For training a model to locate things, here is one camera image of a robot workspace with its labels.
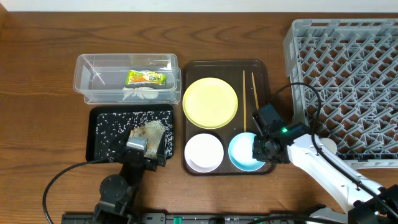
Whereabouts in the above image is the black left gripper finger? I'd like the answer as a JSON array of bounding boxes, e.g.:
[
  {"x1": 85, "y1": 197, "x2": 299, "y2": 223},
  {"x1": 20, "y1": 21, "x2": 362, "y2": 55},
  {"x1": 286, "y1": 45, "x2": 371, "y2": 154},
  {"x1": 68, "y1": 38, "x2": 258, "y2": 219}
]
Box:
[
  {"x1": 110, "y1": 133, "x2": 130, "y2": 156},
  {"x1": 157, "y1": 131, "x2": 166, "y2": 156}
]

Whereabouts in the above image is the leftover noodles and rice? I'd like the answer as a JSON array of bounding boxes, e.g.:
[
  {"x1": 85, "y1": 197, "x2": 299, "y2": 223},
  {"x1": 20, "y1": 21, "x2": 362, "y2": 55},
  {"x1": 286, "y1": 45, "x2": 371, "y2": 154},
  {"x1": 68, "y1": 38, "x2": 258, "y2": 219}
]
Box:
[{"x1": 93, "y1": 110, "x2": 174, "y2": 159}]

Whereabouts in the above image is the blue bowl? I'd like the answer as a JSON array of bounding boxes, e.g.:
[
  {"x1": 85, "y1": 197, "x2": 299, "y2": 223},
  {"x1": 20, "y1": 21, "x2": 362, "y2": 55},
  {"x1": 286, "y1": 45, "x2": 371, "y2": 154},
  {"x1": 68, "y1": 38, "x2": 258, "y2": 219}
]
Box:
[{"x1": 228, "y1": 132, "x2": 266, "y2": 172}]

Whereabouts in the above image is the white bowl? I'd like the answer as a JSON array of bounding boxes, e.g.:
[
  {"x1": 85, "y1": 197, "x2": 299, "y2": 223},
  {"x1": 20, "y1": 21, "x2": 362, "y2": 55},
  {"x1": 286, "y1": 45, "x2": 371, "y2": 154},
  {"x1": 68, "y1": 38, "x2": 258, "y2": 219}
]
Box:
[{"x1": 184, "y1": 133, "x2": 224, "y2": 173}]

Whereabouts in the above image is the white tissue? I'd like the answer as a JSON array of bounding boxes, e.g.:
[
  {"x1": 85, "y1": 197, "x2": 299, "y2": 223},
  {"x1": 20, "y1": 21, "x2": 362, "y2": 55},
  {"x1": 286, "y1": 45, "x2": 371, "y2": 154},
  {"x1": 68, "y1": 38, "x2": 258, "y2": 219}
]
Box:
[{"x1": 123, "y1": 87, "x2": 159, "y2": 100}]

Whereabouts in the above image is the wooden chopstick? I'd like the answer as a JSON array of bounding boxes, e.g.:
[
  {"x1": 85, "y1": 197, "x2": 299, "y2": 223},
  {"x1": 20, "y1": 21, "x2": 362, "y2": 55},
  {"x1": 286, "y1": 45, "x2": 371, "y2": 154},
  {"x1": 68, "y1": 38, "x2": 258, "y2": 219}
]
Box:
[
  {"x1": 243, "y1": 70, "x2": 247, "y2": 132},
  {"x1": 251, "y1": 72, "x2": 259, "y2": 110}
]

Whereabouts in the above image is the white paper cup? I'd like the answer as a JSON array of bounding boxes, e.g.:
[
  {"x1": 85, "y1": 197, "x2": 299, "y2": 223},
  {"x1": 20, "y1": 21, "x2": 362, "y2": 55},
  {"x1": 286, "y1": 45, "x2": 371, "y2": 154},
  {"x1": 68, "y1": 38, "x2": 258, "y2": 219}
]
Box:
[{"x1": 320, "y1": 138, "x2": 338, "y2": 154}]

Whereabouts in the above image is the green snack wrapper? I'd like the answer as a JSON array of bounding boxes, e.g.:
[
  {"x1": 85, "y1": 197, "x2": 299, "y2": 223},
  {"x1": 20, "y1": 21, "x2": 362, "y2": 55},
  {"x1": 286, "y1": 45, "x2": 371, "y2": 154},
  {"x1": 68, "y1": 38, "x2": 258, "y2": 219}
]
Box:
[{"x1": 126, "y1": 70, "x2": 167, "y2": 85}]

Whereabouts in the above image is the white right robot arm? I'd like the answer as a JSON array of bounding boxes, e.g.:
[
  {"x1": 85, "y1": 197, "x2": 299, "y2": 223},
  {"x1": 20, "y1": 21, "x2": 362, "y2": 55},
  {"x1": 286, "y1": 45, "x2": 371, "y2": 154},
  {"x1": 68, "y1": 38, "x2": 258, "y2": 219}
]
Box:
[{"x1": 252, "y1": 121, "x2": 397, "y2": 223}]

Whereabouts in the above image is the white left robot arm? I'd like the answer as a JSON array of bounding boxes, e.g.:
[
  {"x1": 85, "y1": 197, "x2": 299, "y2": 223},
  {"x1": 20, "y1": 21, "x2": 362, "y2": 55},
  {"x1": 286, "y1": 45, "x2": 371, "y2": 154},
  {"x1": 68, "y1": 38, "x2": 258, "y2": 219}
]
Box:
[{"x1": 91, "y1": 131, "x2": 167, "y2": 224}]

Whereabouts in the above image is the black waste tray bin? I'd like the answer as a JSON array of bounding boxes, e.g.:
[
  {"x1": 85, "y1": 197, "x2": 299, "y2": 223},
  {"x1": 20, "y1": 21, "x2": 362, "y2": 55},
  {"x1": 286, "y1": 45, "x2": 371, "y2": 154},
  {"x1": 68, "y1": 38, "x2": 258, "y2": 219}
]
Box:
[{"x1": 86, "y1": 104, "x2": 174, "y2": 161}]

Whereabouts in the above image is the clear plastic waste bin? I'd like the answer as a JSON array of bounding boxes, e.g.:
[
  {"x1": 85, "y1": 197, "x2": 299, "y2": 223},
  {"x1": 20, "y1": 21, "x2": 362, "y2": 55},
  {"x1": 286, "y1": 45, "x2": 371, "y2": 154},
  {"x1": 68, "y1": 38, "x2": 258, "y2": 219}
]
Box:
[{"x1": 73, "y1": 54, "x2": 182, "y2": 105}]

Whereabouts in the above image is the grey dishwasher rack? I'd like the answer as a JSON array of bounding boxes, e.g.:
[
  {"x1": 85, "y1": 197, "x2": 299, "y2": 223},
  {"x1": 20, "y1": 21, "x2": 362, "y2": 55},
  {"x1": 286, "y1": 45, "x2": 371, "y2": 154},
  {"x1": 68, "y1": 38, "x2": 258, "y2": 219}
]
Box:
[{"x1": 283, "y1": 19, "x2": 397, "y2": 169}]

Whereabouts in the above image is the dark brown serving tray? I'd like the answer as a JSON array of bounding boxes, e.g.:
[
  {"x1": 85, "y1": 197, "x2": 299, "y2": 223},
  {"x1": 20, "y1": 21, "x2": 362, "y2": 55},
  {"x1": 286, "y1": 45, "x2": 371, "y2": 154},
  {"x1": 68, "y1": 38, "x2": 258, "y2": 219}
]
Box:
[{"x1": 182, "y1": 59, "x2": 275, "y2": 176}]

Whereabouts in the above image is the yellow round plate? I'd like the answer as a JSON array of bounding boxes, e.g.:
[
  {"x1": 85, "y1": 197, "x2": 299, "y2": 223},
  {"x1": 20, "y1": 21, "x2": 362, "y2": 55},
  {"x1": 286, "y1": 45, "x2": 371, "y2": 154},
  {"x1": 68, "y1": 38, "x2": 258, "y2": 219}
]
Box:
[{"x1": 182, "y1": 77, "x2": 239, "y2": 129}]

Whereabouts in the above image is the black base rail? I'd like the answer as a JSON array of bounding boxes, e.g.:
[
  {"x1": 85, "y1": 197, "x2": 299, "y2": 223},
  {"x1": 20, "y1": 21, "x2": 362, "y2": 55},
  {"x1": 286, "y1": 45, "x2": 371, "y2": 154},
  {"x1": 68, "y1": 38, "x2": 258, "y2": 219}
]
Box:
[{"x1": 60, "y1": 212, "x2": 352, "y2": 224}]

